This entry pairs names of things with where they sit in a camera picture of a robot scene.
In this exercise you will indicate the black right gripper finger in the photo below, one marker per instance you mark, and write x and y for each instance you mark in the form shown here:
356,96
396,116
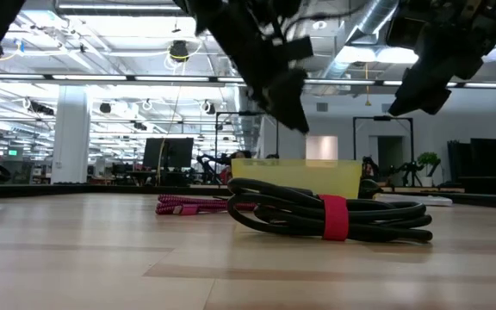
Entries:
437,101
411,90

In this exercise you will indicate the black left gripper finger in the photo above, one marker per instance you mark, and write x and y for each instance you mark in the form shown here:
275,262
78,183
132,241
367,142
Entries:
252,60
297,48

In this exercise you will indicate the black background robot arm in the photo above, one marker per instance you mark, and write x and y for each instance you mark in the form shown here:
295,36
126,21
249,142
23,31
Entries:
409,169
208,167

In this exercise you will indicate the ceiling light panel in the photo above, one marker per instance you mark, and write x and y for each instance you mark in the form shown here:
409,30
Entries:
373,55

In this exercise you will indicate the green potted plant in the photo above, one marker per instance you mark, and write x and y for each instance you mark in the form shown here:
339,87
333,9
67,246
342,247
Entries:
428,159

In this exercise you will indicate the black cabinet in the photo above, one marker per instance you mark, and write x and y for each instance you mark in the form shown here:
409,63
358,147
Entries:
485,155

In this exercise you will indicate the long led light bar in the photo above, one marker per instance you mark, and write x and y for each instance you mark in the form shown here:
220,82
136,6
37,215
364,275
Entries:
170,78

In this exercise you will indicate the person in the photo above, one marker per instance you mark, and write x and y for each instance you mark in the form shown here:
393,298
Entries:
238,155
369,168

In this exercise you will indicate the black computer monitor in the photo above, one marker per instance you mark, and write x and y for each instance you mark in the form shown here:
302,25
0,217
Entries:
175,153

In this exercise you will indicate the yellow plastic bin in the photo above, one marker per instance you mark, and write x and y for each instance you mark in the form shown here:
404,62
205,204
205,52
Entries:
295,176

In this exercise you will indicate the white pillar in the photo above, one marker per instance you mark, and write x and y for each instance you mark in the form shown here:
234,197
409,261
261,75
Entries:
71,138

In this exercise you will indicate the green exit sign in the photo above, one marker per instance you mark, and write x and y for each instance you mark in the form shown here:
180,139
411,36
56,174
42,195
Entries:
13,152

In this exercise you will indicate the black rectangular stand frame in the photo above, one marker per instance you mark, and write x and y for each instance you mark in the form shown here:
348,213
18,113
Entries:
381,118
231,113

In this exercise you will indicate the silver smooth air duct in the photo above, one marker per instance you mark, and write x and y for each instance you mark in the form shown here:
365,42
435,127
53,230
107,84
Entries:
373,17

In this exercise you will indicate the bright white wall panel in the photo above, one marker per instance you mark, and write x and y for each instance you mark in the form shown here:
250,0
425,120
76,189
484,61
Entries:
321,148

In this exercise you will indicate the black metal table frame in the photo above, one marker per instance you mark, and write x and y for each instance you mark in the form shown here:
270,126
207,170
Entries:
101,189

